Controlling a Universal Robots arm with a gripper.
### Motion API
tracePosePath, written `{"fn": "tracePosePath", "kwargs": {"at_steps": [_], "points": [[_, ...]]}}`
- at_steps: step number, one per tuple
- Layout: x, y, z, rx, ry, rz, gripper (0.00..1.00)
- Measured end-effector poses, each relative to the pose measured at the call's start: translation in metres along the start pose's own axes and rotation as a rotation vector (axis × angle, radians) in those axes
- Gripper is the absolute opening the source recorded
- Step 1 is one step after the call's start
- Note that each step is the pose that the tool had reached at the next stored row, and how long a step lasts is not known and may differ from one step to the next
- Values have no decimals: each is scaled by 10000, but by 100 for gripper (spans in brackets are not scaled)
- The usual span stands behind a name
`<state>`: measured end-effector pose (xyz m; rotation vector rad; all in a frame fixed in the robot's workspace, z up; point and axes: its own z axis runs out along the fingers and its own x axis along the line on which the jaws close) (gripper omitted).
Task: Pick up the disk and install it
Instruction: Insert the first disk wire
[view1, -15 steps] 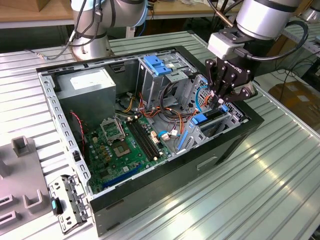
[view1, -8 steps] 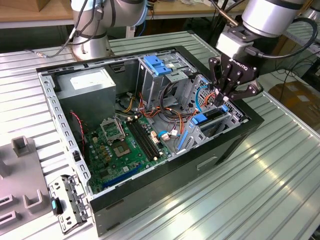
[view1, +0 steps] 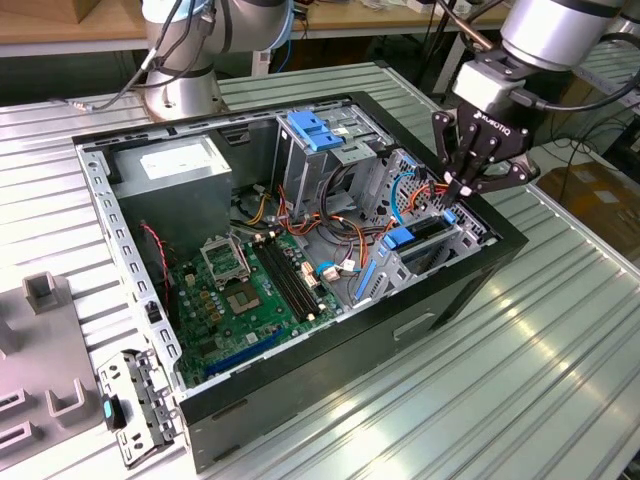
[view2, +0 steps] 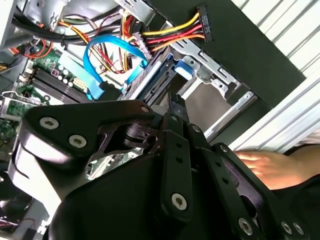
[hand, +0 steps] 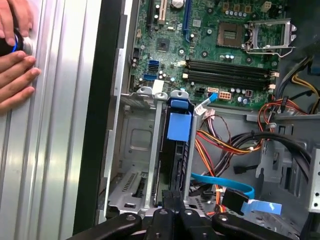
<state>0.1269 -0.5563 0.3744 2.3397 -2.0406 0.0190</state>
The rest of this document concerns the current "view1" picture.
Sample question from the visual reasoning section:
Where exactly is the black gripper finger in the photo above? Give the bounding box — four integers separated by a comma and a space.
457, 135, 542, 200
431, 110, 482, 202

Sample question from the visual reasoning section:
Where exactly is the orange red power wire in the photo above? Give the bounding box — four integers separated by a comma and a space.
405, 178, 459, 214

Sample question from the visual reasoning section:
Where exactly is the blue data wire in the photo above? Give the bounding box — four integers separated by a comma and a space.
388, 169, 426, 227

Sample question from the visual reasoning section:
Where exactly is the hard disk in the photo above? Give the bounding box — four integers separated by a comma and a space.
352, 208, 457, 302

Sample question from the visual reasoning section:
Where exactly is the silver disk bay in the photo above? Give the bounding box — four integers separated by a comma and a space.
349, 209, 490, 309

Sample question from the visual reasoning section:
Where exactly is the flat cardboard box with label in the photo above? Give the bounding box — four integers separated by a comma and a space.
537, 162, 640, 251

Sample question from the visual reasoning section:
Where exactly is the black tripod stand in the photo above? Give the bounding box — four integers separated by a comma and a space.
412, 0, 471, 99

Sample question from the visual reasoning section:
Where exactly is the metal slat side table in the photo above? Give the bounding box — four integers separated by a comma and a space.
569, 34, 640, 109

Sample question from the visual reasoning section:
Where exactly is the blue plastic drive latch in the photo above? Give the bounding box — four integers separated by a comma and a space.
288, 110, 345, 153

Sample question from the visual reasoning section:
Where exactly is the silver optical drive cage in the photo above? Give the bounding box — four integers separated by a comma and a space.
272, 107, 396, 221

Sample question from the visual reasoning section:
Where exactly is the wooden desk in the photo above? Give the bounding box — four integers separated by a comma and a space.
0, 0, 511, 56

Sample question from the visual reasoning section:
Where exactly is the black RAM slot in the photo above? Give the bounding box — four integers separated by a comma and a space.
251, 240, 312, 324
262, 237, 324, 317

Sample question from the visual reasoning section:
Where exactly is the CPU socket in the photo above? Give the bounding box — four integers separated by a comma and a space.
223, 282, 264, 317

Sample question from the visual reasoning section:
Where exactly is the metal socket cover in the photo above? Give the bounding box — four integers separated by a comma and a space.
198, 237, 251, 290

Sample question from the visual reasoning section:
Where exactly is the black PC case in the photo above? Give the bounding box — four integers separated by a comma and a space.
71, 89, 530, 475

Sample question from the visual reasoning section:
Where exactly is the grey power supply unit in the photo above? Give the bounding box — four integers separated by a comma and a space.
110, 135, 234, 256

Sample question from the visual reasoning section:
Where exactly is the blue expansion slot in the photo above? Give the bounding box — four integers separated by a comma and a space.
203, 327, 285, 376

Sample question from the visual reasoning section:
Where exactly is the green motherboard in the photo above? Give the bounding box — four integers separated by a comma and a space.
167, 232, 346, 389

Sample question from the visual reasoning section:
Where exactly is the black case fan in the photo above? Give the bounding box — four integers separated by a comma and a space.
134, 219, 181, 331

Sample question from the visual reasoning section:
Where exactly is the black latch with blue tab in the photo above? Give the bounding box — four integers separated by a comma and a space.
101, 393, 126, 430

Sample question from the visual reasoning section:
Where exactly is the grey parts rack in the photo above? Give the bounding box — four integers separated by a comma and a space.
0, 271, 104, 454

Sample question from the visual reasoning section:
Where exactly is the black camera cable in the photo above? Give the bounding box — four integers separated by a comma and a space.
509, 29, 640, 112

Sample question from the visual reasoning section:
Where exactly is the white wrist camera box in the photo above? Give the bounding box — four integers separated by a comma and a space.
452, 59, 526, 114

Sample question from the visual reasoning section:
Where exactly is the orange black wire bundle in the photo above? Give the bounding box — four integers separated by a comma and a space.
276, 184, 396, 271

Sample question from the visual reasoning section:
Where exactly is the thin blue wire white plug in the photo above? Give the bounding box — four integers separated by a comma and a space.
316, 258, 354, 282

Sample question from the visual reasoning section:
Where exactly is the yellow black wire bundle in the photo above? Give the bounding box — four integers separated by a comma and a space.
243, 193, 269, 227

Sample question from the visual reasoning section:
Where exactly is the red black fan wire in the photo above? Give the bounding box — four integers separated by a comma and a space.
139, 223, 174, 306

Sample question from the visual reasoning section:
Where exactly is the black cable with silver connector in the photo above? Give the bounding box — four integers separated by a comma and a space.
49, 97, 151, 114

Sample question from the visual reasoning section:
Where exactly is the hinged metal slot bracket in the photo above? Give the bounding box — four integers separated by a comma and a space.
96, 348, 180, 469

